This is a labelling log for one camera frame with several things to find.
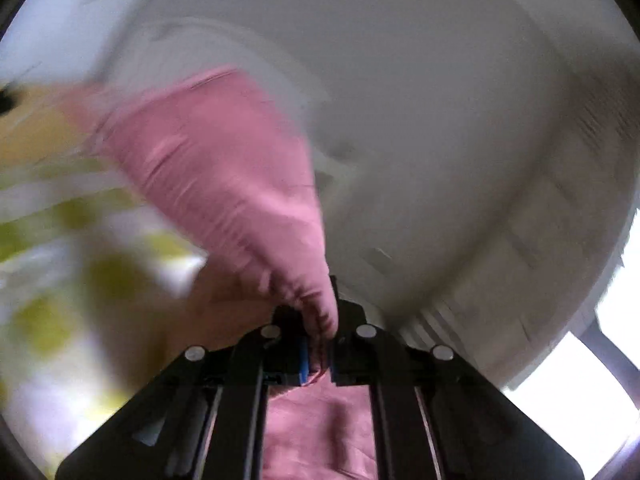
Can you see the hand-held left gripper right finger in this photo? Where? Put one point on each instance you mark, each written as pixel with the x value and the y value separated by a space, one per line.
pixel 345 360

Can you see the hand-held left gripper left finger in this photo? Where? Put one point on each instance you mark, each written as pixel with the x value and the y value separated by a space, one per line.
pixel 301 360

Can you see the pink quilted jacket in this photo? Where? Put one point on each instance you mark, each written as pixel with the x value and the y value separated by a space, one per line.
pixel 215 170

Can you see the dark framed window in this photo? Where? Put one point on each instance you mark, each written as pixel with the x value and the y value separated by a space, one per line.
pixel 575 385

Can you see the cream curtain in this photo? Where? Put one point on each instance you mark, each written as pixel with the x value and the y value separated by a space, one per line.
pixel 550 240

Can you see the yellow checked bedsheet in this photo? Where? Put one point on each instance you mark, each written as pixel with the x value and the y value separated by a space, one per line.
pixel 50 320

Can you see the black jagged object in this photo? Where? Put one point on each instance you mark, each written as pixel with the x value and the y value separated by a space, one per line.
pixel 5 100

